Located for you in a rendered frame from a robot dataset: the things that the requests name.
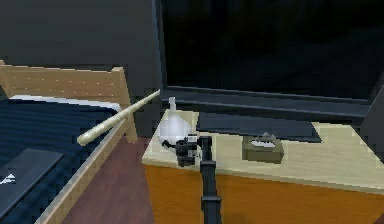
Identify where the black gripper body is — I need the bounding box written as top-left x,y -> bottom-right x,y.
175,138 -> 198,168

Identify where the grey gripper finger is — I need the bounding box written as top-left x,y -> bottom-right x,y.
161,139 -> 178,150

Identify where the white round flask vase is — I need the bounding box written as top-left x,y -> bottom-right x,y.
158,96 -> 193,147

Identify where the pale wooden baseball bat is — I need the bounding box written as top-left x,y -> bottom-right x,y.
76,88 -> 161,147

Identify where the dark grey flat slab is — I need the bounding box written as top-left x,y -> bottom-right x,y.
195,111 -> 323,144

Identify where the olive tissue box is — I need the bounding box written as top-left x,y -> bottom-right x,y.
241,131 -> 285,165

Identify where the orange dresser with pale top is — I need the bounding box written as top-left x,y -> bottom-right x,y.
141,109 -> 384,224

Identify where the dark blue blanket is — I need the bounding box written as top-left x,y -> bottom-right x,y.
0,98 -> 126,224

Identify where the light wooden bed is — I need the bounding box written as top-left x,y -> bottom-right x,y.
0,59 -> 139,224

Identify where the black laptop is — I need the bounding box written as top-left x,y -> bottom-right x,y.
0,147 -> 65,219

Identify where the dark window with grey frame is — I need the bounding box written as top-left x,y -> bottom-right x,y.
154,0 -> 384,122

